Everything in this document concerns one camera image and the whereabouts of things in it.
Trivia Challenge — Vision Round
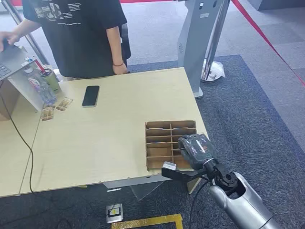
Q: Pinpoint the metal floor socket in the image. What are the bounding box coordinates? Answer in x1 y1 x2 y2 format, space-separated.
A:
105 203 124 224

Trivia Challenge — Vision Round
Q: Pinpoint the yellow floor tape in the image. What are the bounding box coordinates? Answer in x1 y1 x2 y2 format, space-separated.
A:
111 213 184 229

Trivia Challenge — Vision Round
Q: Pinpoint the grey kiosk stand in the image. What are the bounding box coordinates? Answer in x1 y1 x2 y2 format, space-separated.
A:
177 0 225 99

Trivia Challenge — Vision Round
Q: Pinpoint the person's right hand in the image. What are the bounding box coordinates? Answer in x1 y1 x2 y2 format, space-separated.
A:
0 31 20 53

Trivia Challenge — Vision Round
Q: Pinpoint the black power cable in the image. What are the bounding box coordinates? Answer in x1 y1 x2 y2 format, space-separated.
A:
0 93 34 194

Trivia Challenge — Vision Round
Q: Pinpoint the person's left hand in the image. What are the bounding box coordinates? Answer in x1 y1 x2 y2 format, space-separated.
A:
112 63 129 76

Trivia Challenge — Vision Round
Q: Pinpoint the chrome stanchion post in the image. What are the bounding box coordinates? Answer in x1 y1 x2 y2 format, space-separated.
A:
2 0 50 66
200 0 231 83

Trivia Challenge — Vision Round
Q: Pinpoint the person's hand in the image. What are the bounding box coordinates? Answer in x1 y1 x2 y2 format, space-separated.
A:
112 63 129 76
0 31 20 53

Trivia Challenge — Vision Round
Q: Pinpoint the grey laptop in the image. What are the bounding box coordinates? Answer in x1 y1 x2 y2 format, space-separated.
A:
0 43 37 82

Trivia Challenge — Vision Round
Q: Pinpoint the red drinking straw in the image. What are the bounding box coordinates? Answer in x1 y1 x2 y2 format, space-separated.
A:
35 60 46 73

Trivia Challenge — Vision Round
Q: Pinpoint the clear plastic water bottle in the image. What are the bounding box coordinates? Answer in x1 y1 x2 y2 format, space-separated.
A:
23 66 57 106

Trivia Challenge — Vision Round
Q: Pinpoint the black smartphone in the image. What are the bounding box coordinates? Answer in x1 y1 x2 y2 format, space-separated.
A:
81 85 100 108

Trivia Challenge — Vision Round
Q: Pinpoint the red barrier belt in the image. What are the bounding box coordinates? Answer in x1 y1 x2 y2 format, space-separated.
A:
230 0 305 88

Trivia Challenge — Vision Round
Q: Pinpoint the dark blue floor mat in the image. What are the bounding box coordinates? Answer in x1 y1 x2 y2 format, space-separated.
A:
0 54 305 229

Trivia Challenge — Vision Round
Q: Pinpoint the wooden card organizer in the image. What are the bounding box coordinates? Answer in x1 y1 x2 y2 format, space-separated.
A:
145 119 198 172

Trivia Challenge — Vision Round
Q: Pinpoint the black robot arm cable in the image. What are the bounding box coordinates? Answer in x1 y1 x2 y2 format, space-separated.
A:
189 178 211 229

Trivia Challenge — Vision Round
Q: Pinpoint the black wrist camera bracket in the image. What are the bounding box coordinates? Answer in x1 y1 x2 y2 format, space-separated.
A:
161 167 207 183

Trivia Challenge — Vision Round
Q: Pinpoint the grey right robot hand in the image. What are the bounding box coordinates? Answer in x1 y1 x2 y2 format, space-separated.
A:
178 134 217 171

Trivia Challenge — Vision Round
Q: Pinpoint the green drink cup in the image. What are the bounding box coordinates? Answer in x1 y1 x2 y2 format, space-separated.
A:
39 65 62 94

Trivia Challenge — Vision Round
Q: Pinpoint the person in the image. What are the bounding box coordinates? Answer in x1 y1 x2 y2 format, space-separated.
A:
0 0 132 80

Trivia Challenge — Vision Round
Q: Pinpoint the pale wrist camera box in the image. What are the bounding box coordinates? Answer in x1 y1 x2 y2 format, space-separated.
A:
163 161 177 172

